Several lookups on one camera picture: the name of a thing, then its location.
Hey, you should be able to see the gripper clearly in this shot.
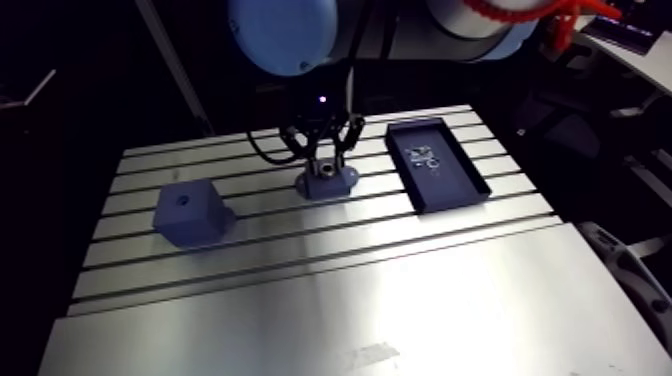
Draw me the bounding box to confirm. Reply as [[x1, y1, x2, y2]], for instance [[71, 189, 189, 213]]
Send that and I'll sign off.
[[280, 78, 367, 174]]

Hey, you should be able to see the dark blue-grey housing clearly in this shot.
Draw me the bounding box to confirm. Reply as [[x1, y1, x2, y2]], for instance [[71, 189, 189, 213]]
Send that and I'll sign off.
[[294, 157, 361, 202]]

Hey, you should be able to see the dark blue-grey tray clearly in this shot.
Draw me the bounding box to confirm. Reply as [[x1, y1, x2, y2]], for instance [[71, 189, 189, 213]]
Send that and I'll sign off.
[[384, 116, 493, 215]]

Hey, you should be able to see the dark blue-grey block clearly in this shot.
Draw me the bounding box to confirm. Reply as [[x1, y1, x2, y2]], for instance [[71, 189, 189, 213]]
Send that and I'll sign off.
[[152, 177, 239, 250]]

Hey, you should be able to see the white desk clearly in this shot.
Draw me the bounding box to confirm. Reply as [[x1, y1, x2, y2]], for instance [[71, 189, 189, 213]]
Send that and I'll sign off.
[[573, 15, 672, 97]]

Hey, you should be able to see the black cable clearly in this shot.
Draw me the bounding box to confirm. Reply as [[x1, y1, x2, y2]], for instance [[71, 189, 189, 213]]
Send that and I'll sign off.
[[343, 0, 375, 118], [245, 127, 300, 167]]

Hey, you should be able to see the grey post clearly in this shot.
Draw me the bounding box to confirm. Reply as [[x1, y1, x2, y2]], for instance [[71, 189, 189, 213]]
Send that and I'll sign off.
[[133, 0, 216, 137]]

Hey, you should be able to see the red cable wrap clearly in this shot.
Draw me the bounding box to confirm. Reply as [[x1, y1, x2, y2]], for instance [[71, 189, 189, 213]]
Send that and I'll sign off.
[[463, 0, 624, 54]]

